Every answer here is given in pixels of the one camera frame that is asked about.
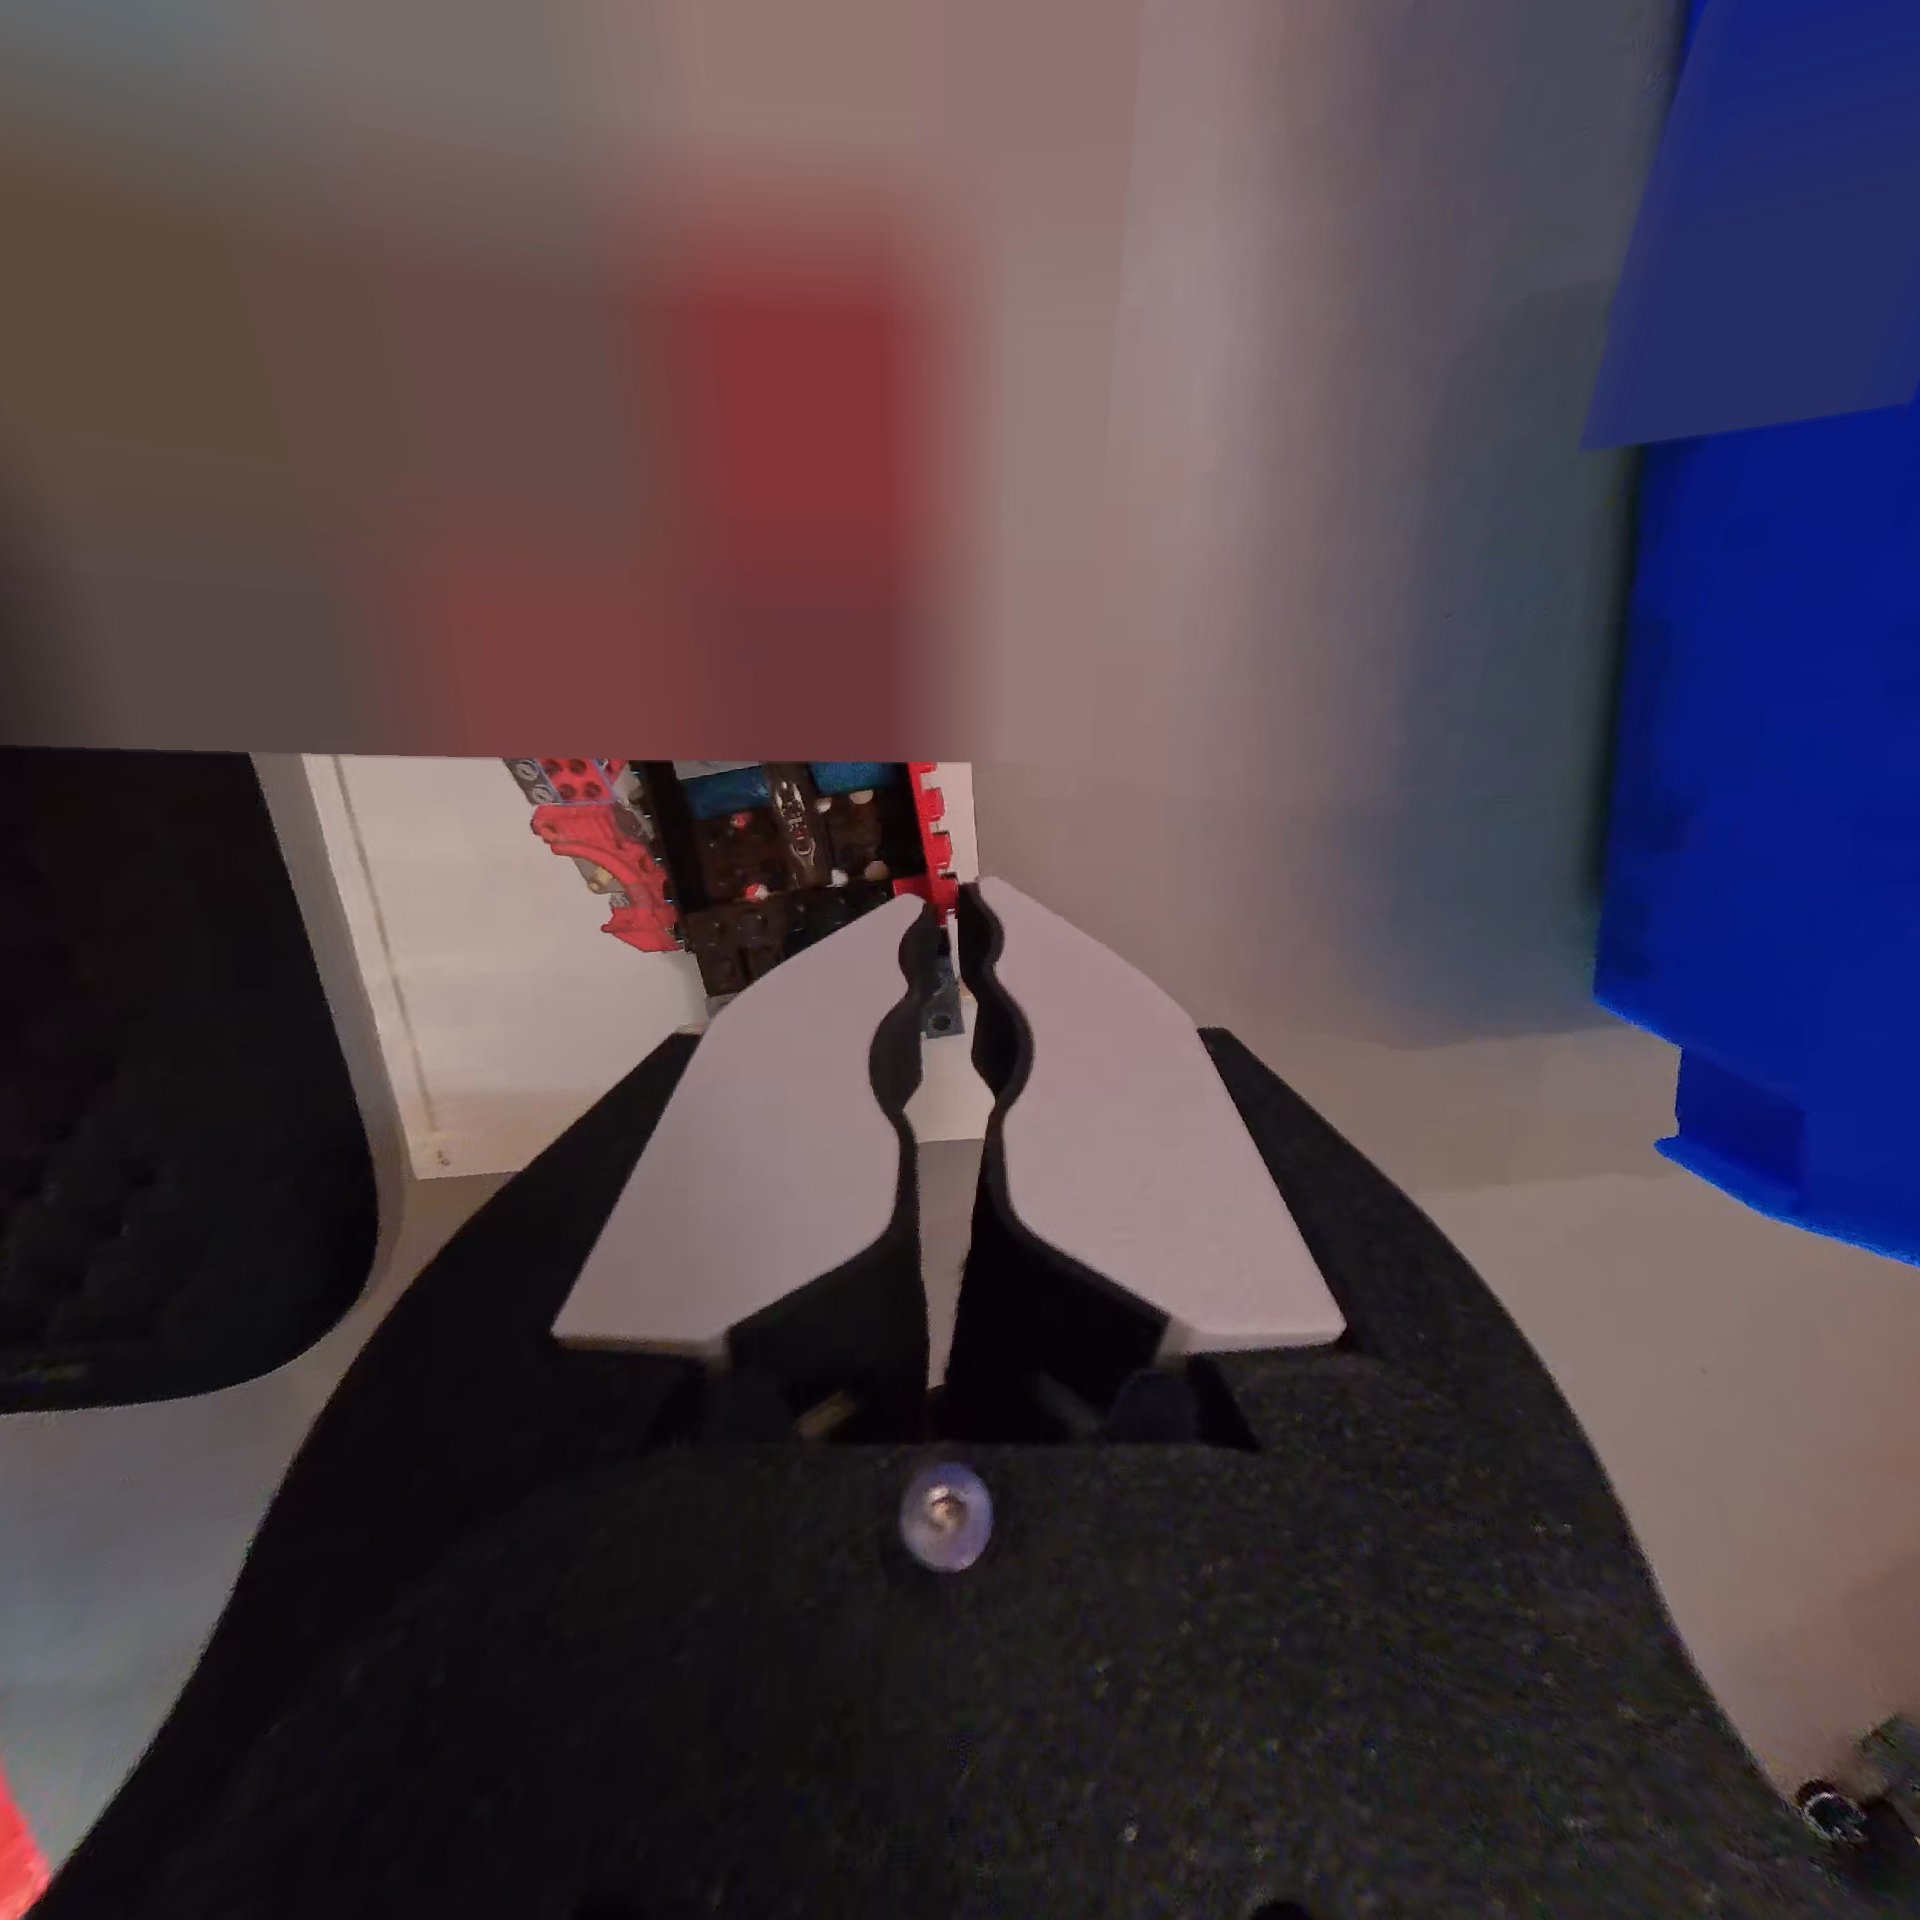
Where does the red and black lego car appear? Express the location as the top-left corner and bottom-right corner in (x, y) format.
(640, 755), (981, 1009)

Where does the red striped lego piece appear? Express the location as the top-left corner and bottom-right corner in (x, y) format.
(910, 757), (981, 908)

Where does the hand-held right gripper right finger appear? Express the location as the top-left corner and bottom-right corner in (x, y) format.
(947, 878), (1349, 1358)

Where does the blue plastic bin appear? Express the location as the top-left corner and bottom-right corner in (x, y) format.
(1583, 0), (1920, 1264)

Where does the black quilted chair seat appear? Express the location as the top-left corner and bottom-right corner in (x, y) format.
(0, 748), (379, 1415)

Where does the lego instruction booklet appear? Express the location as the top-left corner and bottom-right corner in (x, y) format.
(302, 751), (998, 1181)

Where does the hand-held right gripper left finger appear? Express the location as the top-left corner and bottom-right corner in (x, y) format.
(545, 891), (956, 1368)

